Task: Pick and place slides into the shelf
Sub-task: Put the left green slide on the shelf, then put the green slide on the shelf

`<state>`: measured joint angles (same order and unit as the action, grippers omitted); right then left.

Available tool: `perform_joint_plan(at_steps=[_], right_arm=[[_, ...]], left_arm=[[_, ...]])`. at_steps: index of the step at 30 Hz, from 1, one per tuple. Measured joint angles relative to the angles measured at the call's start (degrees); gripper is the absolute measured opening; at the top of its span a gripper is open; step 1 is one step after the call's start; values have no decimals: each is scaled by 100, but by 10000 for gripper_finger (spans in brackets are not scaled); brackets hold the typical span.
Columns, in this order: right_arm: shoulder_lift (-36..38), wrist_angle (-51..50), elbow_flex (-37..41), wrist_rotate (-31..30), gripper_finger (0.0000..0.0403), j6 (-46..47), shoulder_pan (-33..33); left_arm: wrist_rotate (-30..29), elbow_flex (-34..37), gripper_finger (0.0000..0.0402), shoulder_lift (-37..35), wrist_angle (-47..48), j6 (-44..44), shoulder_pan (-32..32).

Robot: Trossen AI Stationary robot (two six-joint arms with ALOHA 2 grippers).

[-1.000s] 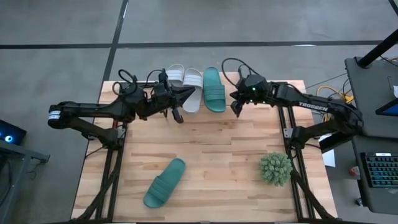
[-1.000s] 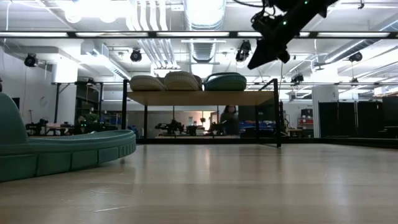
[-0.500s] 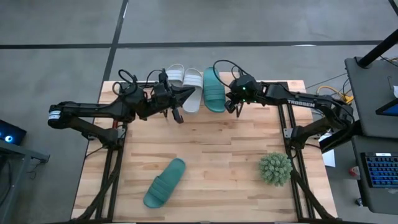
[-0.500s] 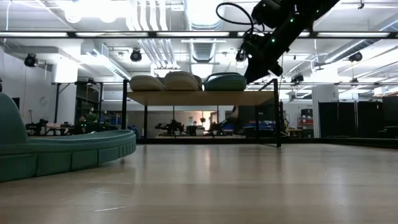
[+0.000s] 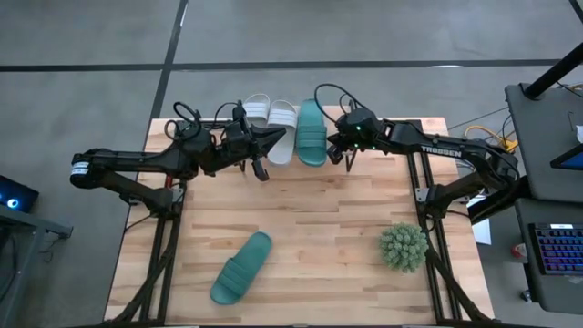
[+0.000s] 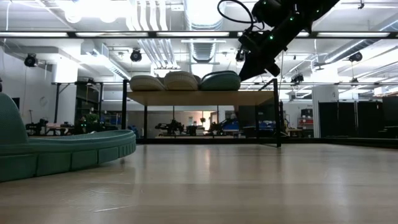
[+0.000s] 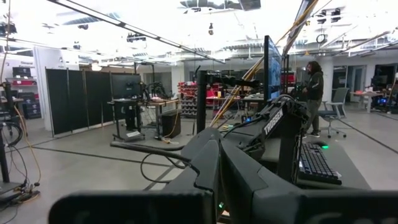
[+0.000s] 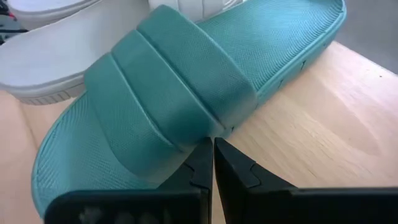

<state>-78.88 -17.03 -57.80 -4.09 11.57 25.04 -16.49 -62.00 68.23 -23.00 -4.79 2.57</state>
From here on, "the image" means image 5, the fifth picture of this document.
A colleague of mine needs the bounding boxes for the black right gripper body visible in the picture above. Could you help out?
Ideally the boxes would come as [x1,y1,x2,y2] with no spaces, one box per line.
[326,108,384,166]

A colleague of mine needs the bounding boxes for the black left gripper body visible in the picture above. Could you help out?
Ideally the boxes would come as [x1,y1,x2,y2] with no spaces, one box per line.
[199,116,271,183]

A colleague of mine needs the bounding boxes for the light grey rubber slide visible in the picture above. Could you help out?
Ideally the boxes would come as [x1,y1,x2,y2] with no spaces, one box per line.
[241,93,272,131]
[265,99,300,167]

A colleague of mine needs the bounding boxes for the green rubber slide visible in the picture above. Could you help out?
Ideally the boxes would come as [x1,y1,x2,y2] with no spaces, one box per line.
[294,97,329,169]
[209,231,274,306]

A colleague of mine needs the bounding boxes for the green artificial plant ball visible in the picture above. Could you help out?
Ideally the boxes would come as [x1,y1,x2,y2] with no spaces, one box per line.
[378,221,431,275]

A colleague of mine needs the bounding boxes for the white paper sheet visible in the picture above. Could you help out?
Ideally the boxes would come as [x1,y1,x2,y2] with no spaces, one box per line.
[471,217,494,247]

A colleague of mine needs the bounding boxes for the grey desk top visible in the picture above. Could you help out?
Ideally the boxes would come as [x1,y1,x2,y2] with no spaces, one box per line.
[514,198,583,316]
[504,82,583,204]

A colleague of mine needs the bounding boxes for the black metal pole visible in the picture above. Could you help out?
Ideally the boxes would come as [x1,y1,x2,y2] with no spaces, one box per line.
[521,41,583,101]

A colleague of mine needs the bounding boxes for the grey metal stand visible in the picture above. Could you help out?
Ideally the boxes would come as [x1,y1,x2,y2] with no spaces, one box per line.
[0,203,75,328]

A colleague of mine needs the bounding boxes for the black monitor with blue screen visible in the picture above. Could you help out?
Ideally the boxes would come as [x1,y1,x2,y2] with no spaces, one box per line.
[549,143,583,172]

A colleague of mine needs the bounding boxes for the black computer with blue light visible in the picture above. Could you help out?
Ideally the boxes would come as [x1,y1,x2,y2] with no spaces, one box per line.
[0,174,41,214]

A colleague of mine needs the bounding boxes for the backlit black keyboard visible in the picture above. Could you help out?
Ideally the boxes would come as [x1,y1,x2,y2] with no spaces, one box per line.
[527,221,583,277]

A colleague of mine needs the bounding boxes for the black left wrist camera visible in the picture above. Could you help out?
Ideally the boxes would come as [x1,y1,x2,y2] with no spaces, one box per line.
[230,104,250,125]

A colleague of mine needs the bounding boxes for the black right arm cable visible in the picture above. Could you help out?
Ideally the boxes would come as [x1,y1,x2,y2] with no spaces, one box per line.
[312,82,368,124]

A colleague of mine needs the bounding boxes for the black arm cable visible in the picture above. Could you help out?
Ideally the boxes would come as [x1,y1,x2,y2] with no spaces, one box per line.
[312,82,368,124]
[163,100,238,140]

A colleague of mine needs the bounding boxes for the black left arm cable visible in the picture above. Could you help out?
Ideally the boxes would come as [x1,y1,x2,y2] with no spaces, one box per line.
[163,100,238,140]

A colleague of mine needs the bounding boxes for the yellow cable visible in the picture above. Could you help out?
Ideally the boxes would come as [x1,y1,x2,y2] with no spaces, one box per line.
[463,124,520,159]

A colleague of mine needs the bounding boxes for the black aluminium table frame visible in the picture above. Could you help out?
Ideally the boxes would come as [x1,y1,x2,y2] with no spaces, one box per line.
[102,116,500,328]

